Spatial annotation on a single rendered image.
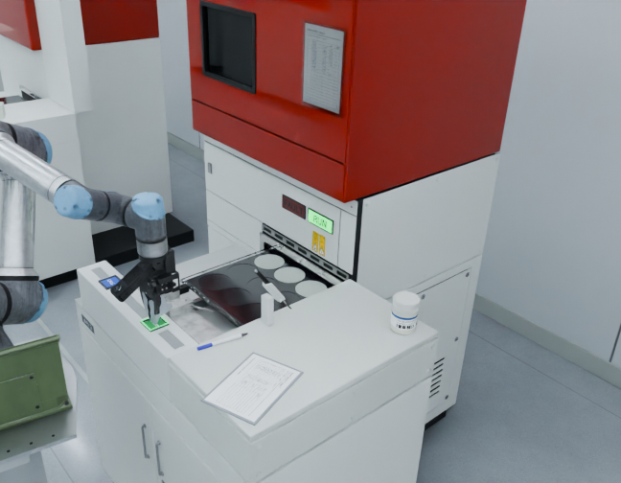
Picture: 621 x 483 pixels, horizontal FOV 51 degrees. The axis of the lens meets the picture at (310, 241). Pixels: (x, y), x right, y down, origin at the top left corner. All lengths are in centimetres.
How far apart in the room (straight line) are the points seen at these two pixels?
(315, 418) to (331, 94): 83
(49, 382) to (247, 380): 49
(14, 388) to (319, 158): 98
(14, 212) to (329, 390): 96
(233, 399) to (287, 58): 95
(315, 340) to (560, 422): 165
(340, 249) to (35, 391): 92
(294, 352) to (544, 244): 193
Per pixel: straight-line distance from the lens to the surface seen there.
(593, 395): 334
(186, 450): 179
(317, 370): 161
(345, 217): 191
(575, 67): 309
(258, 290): 202
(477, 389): 317
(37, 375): 172
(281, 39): 191
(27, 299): 189
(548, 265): 337
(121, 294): 168
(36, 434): 175
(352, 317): 180
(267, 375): 159
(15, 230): 190
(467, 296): 257
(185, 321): 193
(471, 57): 208
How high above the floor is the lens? 198
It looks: 28 degrees down
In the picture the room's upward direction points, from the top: 2 degrees clockwise
